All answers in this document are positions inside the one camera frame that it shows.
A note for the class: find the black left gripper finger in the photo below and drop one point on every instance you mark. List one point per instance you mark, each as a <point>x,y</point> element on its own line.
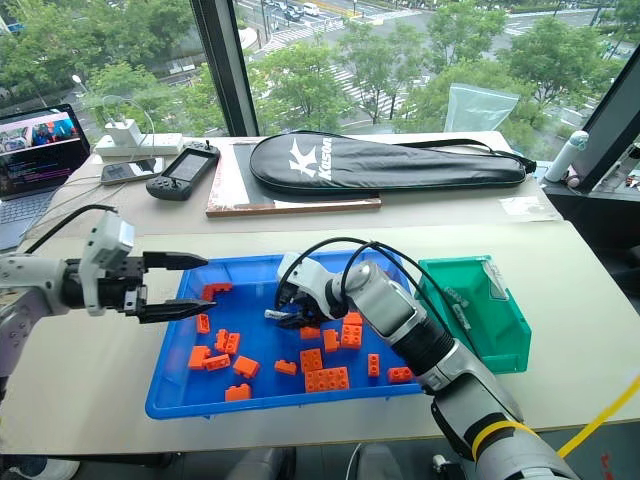
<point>175,310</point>
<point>175,260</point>

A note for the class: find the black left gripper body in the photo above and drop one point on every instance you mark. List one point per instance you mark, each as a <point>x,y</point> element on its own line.
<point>122,285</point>

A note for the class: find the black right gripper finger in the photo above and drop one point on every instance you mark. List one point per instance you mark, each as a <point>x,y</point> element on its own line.
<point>291,323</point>
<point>287,305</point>

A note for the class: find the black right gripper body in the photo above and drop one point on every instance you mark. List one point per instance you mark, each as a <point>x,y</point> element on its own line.
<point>306,310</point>

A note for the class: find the orange 2x4 toy brick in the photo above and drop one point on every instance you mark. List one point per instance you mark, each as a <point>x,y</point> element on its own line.
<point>327,379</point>

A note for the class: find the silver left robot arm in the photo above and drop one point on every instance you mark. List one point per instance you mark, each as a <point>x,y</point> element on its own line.
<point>25,290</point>

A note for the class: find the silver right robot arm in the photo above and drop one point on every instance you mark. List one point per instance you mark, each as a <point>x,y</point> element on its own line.
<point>425,340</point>

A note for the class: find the green plastic bin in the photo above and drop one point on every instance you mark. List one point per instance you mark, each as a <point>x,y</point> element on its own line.
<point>505,345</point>

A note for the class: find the red L-shaped plastic brick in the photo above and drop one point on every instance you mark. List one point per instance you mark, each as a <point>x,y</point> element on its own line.
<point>215,291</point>

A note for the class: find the blue plastic tray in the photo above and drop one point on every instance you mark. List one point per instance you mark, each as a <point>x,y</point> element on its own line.
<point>270,395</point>

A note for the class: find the flat board with wooden edge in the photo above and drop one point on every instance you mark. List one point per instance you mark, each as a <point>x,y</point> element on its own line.
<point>225,200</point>

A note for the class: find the black handheld game controller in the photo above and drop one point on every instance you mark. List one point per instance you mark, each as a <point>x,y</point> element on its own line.
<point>182,172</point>

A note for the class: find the smartphone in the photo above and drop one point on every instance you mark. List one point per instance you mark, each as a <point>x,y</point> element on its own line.
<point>130,171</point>

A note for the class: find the white power strip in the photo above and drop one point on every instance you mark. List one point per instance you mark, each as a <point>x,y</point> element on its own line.
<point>145,145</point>

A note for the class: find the white charger plug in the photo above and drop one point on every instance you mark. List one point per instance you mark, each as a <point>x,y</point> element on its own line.
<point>122,132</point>

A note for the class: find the grey open laptop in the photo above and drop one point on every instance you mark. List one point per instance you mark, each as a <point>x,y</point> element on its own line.
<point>35,160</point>

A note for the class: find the black Kason racket bag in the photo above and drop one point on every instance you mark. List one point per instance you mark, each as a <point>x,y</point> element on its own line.
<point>380,165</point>

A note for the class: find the clear plastic zip bag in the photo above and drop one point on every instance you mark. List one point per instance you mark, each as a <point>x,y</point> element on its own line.
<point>480,107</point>

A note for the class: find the small pink object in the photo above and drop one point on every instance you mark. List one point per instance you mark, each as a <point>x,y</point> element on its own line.
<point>575,180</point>

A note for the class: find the white bottle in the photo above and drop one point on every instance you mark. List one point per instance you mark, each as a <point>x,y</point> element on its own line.
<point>565,157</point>

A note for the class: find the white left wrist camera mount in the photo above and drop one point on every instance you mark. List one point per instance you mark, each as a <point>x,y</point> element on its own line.
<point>107,240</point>

